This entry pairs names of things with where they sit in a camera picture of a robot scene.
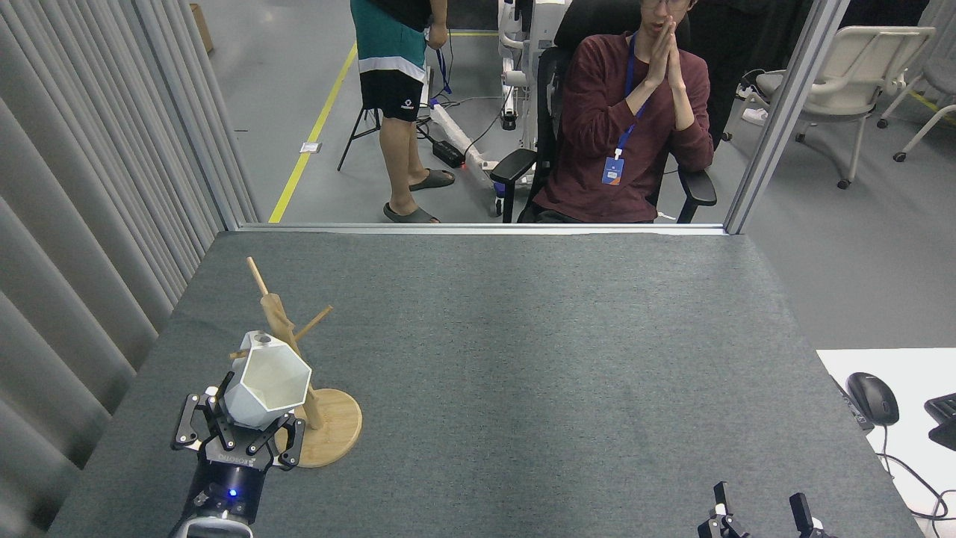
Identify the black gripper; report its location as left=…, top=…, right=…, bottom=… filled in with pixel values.
left=170, top=387, right=306, bottom=524

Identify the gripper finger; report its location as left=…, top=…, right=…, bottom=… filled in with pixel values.
left=789, top=492, right=839, bottom=538
left=697, top=481, right=748, bottom=538

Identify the white faceted cup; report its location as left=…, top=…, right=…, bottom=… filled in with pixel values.
left=223, top=331, right=313, bottom=429

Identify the wooden cup rack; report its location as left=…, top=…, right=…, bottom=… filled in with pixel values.
left=229, top=256, right=364, bottom=469

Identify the seated person's left hand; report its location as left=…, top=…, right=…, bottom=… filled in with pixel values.
left=668, top=22, right=692, bottom=110

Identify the seated person's right hand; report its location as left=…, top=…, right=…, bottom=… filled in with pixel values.
left=645, top=20, right=674, bottom=87

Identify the small black desk device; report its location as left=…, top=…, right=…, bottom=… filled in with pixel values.
left=831, top=376, right=875, bottom=433

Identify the black computer mouse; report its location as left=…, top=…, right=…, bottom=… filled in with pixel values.
left=845, top=371, right=900, bottom=427

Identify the black keyboard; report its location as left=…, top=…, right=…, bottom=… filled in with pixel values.
left=924, top=393, right=956, bottom=451

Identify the white side desk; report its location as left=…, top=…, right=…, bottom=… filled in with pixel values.
left=816, top=347, right=956, bottom=538

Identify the grey curtain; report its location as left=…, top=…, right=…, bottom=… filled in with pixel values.
left=0, top=0, right=262, bottom=538

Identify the black tripod stand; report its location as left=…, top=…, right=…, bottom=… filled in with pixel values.
left=338, top=105, right=382, bottom=173

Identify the white long floor bar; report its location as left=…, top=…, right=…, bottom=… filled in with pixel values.
left=427, top=101, right=505, bottom=188

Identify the standing person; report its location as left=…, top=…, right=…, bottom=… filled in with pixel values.
left=350, top=0, right=457, bottom=224

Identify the white power strip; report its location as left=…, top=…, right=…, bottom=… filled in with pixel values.
left=736, top=84, right=770, bottom=125

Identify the seated person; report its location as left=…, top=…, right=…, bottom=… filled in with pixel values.
left=532, top=0, right=716, bottom=223

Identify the cardboard box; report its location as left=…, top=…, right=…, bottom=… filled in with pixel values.
left=187, top=4, right=215, bottom=55

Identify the black office chair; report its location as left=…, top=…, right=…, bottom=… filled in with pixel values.
left=491, top=0, right=718, bottom=225

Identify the white stand on wheels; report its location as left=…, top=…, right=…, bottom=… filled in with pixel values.
left=489, top=0, right=555, bottom=132

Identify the white office chair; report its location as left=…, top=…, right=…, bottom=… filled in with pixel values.
left=878, top=0, right=956, bottom=164
left=754, top=26, right=936, bottom=191

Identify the black mouse cable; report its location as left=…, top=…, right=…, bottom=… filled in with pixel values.
left=874, top=424, right=956, bottom=522

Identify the silver table edge rail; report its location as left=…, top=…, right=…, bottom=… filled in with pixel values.
left=238, top=222, right=729, bottom=237

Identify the blue neck lanyard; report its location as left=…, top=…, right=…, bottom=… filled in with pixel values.
left=616, top=34, right=651, bottom=155

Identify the silver post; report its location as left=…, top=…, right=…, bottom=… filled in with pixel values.
left=723, top=0, right=852, bottom=236

